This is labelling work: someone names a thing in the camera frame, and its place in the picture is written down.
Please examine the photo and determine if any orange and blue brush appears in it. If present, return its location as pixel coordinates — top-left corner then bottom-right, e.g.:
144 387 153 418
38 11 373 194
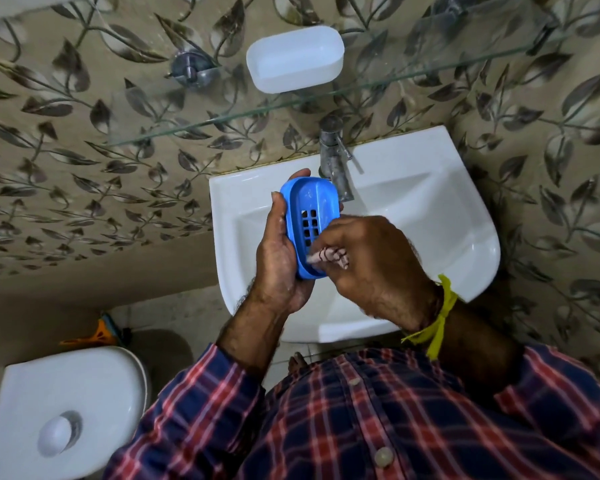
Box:
59 315 126 348

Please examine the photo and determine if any person's left hand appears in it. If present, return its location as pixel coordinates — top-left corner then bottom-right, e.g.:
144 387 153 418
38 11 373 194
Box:
251 168 316 315

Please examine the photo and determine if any chrome basin tap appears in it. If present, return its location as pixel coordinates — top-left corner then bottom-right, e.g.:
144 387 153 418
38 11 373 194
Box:
318 115 356 203

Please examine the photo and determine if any blue plastic soap dish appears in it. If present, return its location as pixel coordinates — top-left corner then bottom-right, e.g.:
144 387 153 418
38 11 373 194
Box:
280 177 342 280

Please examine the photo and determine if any white plastic soap tray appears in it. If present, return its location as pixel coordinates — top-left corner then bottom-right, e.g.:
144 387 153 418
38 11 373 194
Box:
245 26 345 94

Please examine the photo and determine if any striped toothbrush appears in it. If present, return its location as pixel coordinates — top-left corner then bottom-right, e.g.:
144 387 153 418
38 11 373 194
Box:
306 247 350 270

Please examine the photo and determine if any yellow wrist thread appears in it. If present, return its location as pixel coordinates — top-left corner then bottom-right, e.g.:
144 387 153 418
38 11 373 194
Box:
401 274 459 362

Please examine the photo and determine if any person's right forearm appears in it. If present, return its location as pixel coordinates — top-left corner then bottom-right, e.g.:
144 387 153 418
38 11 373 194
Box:
420 295 526 400

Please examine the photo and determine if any white ceramic wash basin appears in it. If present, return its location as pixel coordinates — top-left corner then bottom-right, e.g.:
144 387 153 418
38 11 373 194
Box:
209 126 501 344

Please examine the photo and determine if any person's right hand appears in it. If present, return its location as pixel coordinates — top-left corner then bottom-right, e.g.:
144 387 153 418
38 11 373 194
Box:
311 215 442 333

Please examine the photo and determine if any person's left forearm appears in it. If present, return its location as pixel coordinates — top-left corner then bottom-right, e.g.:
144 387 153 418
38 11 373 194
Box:
216 290 293 378

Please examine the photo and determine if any glass wall shelf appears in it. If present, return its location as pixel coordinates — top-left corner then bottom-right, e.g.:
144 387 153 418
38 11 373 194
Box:
105 0 600 147

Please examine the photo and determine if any white toilet cistern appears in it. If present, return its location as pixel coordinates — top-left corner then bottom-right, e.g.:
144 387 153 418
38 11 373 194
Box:
0 346 149 480

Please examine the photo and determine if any plaid shirt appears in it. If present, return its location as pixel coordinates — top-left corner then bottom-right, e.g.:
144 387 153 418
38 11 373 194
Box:
103 343 600 480

